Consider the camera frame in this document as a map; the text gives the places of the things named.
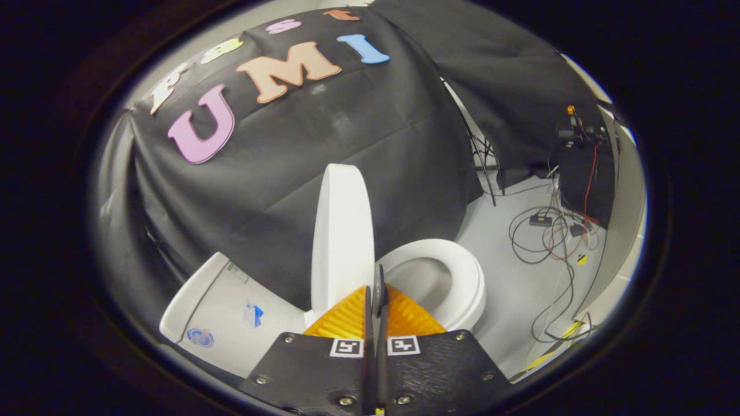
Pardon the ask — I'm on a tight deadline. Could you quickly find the black backdrop cloth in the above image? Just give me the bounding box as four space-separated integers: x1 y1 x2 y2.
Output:
130 6 483 313
370 0 608 174
92 110 174 347

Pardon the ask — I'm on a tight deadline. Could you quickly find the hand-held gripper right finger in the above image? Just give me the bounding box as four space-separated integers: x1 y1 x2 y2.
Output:
376 283 514 416

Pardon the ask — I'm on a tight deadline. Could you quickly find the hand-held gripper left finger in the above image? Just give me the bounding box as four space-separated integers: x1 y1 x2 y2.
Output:
238 285 373 416

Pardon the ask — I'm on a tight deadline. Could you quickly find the bundle of black floor cables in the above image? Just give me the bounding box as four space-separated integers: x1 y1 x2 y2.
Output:
509 205 596 344

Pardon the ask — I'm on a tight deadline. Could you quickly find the black tripod light stand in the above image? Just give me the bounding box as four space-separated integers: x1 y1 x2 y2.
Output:
442 78 506 207

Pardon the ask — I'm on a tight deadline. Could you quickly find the white toilet seat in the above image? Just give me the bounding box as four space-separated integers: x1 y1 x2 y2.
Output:
379 239 486 331

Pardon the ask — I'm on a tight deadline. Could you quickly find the white toilet tank lid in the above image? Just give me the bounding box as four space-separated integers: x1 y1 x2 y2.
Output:
159 251 232 344

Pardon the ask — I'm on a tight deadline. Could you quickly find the white ceramic toilet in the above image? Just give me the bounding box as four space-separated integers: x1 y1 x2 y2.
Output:
159 239 486 379

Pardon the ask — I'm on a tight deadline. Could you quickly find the dark equipment stand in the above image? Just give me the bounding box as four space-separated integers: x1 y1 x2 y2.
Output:
555 104 616 229

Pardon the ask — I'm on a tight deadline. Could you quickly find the red cable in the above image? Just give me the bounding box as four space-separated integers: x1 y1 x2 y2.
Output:
581 142 602 232

